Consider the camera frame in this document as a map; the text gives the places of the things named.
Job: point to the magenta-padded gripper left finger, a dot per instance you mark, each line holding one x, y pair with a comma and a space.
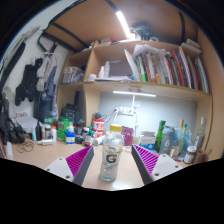
78, 160

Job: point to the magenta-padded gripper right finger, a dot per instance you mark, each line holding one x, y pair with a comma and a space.
146, 159

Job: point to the clear drink bottle yellow cap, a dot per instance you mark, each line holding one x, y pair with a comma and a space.
111, 156

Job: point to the blue and white carton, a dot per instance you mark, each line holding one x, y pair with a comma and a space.
147, 141

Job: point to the dark pill bottle green cap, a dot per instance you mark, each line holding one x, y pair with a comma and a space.
88, 139

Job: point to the small white blue bottle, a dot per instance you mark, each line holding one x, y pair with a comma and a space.
70, 138

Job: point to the grey shaker bottle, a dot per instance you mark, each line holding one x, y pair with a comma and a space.
166, 141

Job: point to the tall green bottle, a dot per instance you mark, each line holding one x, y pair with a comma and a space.
160, 133

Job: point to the pink packet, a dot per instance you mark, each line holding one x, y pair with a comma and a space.
127, 135

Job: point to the silver can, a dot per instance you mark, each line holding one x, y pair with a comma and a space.
45, 142

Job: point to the red and white canister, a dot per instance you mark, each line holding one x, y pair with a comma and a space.
98, 126

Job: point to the clear bottle gold cap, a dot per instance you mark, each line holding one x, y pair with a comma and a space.
180, 133

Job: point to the brown jar white lid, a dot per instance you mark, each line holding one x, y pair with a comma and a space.
190, 155

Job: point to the black case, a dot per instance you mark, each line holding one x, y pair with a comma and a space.
71, 113

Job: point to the brown cup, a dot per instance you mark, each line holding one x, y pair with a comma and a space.
201, 156

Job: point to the clear glass bottle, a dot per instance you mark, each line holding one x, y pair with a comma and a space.
199, 136

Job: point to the wooden shelf unit with books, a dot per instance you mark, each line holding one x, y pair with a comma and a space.
140, 87

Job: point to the black bag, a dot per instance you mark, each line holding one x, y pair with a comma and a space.
10, 130

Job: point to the hanging clothes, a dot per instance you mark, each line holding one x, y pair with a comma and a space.
30, 83

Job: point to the long ceiling light strip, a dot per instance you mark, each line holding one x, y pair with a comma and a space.
123, 24

